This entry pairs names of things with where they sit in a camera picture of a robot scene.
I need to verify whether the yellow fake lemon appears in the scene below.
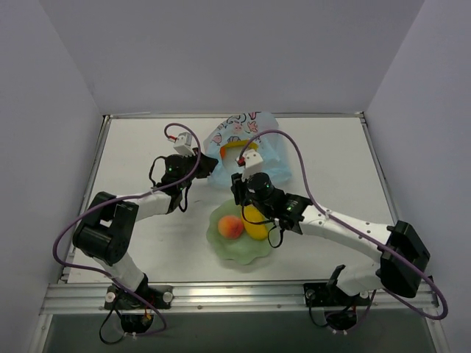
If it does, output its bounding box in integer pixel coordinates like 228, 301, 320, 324
241, 205, 268, 240

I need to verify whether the pink fake peach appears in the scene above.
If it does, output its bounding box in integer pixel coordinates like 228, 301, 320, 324
217, 215, 244, 240

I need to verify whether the light blue plastic bag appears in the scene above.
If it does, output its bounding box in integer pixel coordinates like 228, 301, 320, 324
203, 112, 291, 188

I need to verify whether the yellow fake banana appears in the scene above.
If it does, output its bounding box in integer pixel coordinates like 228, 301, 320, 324
221, 140, 258, 150

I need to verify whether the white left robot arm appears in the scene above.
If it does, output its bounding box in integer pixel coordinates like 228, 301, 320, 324
73, 148, 219, 308

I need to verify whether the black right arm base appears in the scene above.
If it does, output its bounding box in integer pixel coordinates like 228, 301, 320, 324
303, 265, 375, 335

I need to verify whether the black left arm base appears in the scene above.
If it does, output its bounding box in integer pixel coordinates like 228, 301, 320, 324
99, 284, 174, 346

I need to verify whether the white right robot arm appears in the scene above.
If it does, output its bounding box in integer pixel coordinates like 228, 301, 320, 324
231, 172, 431, 304

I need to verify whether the green scalloped glass bowl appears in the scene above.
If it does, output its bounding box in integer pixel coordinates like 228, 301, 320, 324
206, 199, 272, 265

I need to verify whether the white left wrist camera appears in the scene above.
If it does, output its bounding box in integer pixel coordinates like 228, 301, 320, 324
173, 132, 194, 157

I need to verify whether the aluminium front rail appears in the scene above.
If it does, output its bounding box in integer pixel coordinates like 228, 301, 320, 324
39, 276, 439, 315

